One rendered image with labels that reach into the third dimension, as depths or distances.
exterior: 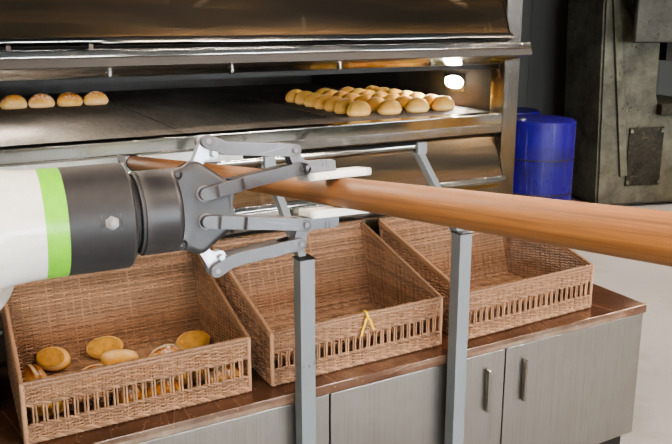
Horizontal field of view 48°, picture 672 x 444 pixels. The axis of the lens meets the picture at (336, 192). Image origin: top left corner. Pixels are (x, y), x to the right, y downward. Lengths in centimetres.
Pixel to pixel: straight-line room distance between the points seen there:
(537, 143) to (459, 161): 281
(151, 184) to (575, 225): 36
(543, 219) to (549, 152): 510
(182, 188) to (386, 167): 196
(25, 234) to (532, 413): 212
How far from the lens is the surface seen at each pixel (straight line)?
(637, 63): 653
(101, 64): 206
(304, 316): 188
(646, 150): 668
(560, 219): 48
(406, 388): 220
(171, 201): 65
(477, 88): 298
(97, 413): 198
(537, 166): 560
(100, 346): 223
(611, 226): 46
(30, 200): 63
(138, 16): 223
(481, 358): 233
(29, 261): 64
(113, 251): 64
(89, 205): 63
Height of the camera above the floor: 152
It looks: 13 degrees down
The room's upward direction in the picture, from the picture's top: straight up
